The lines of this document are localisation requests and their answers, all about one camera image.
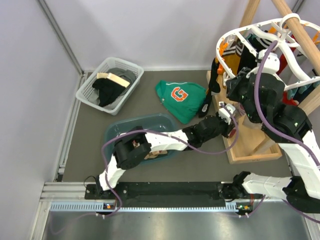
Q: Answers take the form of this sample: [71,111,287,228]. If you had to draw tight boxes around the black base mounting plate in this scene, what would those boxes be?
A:
[84,181,251,208]

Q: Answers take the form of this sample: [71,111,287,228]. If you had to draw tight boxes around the red christmas sock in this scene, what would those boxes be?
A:
[276,53,288,75]

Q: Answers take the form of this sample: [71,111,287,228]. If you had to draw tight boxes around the beige brown argyle sock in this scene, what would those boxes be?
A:
[132,141,168,160]

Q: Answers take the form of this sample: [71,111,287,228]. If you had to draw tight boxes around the green jacket with orange logo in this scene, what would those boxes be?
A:
[155,80,206,124]

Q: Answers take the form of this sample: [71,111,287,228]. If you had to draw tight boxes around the clothes pile in basket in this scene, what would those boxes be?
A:
[89,67,137,110]

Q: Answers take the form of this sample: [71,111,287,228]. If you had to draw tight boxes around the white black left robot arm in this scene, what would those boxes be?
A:
[95,113,238,199]

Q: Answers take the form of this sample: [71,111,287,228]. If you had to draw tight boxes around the blue translucent plastic tub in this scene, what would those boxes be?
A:
[103,113,178,165]

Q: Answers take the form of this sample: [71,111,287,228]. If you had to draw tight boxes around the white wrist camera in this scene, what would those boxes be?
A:
[218,101,236,125]
[256,49,280,74]

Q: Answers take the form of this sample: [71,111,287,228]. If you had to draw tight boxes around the black sports sock blue accents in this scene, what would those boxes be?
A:
[198,57,221,118]

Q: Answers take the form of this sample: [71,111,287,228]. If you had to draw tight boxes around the wooden hanging rod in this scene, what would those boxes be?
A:
[272,0,320,69]

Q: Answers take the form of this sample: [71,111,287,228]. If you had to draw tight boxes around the black white striped sock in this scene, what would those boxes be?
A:
[237,33,272,73]

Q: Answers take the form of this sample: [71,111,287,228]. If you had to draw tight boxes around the white round sock hanger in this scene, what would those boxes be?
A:
[215,13,320,91]

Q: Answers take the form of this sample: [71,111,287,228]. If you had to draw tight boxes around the wooden rack base frame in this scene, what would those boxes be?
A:
[206,70,283,165]

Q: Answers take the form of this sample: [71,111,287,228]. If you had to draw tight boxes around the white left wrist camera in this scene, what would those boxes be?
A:
[218,101,236,125]

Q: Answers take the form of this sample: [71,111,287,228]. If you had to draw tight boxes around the aluminium frame rail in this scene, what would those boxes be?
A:
[29,181,311,240]

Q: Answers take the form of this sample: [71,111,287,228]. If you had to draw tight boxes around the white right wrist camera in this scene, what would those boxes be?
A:
[256,49,280,74]

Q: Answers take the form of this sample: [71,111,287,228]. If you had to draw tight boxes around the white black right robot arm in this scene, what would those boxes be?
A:
[226,71,320,214]

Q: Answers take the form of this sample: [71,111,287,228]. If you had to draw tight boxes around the mustard yellow sock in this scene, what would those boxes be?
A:
[222,53,241,75]

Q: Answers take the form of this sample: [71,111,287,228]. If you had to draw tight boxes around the white plastic laundry basket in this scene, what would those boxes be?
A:
[75,57,144,116]

